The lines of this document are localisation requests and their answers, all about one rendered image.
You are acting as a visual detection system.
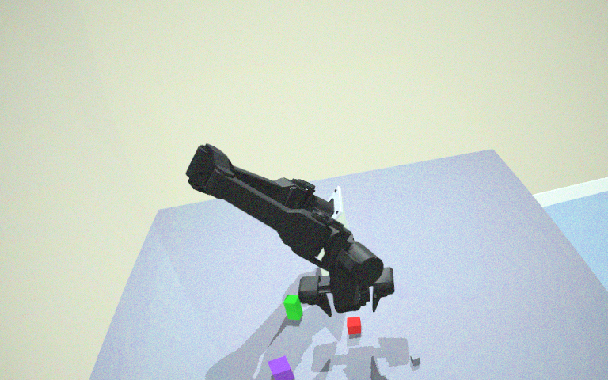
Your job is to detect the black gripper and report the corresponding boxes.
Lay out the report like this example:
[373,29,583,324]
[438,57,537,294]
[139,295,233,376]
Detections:
[298,266,395,317]

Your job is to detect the green block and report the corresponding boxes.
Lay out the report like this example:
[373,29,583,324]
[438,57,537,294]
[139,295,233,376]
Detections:
[286,304,302,320]
[283,295,301,312]

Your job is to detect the purple cube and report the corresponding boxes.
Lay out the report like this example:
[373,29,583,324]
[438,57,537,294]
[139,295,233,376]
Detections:
[268,356,295,380]

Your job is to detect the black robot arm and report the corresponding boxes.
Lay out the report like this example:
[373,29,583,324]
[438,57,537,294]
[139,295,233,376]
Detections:
[186,143,384,314]

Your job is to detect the red block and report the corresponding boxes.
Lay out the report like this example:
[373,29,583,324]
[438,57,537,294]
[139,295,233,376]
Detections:
[347,317,361,334]

